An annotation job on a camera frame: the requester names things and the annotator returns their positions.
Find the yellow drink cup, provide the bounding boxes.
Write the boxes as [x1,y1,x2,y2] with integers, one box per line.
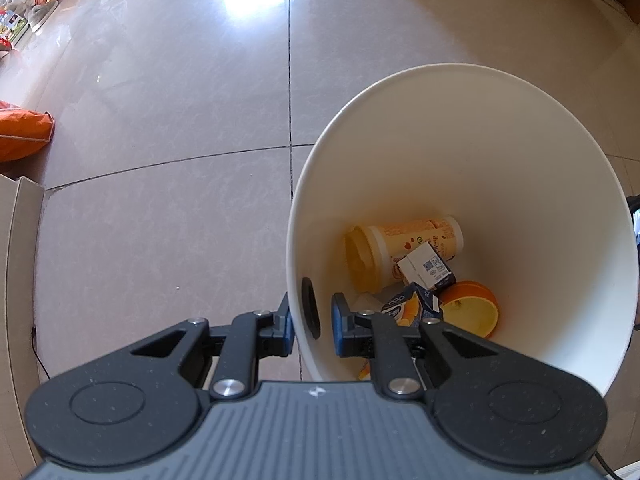
[344,216,465,293]

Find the small white carton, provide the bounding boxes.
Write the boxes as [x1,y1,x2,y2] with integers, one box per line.
[397,241,457,291]

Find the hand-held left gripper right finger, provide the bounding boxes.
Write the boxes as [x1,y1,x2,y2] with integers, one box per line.
[331,292,497,401]

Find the black cable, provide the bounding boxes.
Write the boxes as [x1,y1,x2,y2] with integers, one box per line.
[31,326,52,382]

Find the orange woven bag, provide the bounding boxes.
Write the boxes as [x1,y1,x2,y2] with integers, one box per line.
[0,101,56,162]

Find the pair of grey shoes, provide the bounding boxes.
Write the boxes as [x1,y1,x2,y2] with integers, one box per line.
[26,2,60,30]

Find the blue orange juice carton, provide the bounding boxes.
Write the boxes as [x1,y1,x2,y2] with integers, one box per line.
[380,282,445,329]

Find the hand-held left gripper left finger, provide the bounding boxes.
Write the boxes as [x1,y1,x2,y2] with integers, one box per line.
[129,292,295,401]

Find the white plastic bucket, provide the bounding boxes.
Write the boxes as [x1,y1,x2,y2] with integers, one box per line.
[286,63,640,397]

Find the colourful printed box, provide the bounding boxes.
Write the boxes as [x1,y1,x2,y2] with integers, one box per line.
[0,7,27,45]

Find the orange plastic bowl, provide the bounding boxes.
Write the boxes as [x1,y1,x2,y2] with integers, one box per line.
[439,280,500,340]

